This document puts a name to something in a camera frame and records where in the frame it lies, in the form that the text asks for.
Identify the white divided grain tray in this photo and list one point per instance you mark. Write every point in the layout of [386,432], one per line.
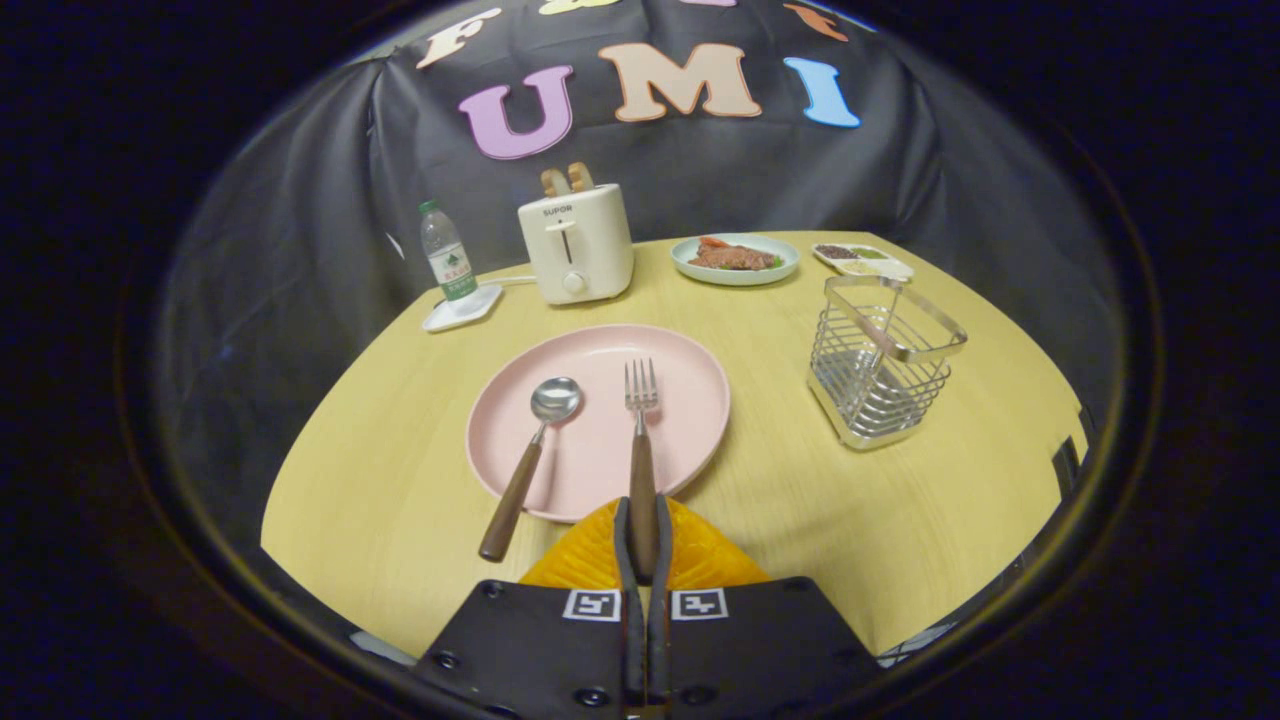
[868,265]

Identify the red sausage piece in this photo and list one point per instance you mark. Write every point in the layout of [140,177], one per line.
[713,242]

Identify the black backdrop cloth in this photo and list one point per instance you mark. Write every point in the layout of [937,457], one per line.
[300,250]

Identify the pink round plate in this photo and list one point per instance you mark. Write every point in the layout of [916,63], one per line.
[592,460]

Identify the toast bread slice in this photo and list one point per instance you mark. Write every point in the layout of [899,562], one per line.
[554,183]
[580,177]

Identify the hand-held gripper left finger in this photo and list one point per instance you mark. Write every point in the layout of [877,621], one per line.
[628,560]

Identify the clear plastic water bottle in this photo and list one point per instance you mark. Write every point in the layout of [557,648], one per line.
[450,262]

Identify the white hexagonal coaster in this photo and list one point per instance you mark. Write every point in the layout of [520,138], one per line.
[478,310]

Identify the white toaster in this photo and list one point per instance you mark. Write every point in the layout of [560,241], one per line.
[592,250]

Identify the light green food plate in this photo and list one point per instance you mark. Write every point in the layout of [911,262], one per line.
[735,278]

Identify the brown meat slices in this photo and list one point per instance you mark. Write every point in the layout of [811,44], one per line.
[730,258]

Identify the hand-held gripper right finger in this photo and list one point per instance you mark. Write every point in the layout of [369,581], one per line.
[663,560]

